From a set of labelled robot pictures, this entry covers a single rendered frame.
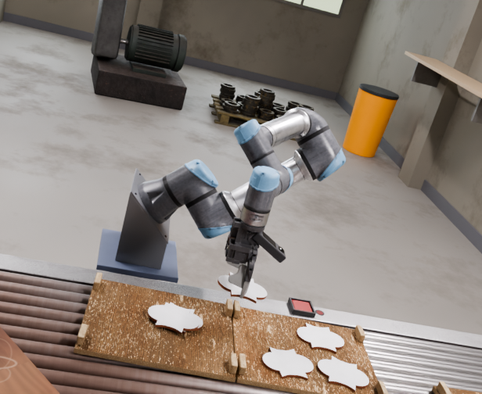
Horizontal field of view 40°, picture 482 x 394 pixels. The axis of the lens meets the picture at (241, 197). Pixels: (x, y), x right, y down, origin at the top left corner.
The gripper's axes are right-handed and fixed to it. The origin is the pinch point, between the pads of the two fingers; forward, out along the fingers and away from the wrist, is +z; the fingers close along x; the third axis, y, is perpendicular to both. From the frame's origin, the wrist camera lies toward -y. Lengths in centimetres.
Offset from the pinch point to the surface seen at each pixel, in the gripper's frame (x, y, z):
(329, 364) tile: 13.1, -27.0, 11.8
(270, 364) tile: 18.3, -9.3, 11.5
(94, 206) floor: -262, 64, 104
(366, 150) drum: -556, -206, 101
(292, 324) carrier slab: -5.6, -18.8, 12.5
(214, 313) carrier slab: -3.0, 5.5, 12.0
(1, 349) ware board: 44, 55, 1
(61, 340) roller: 20, 45, 14
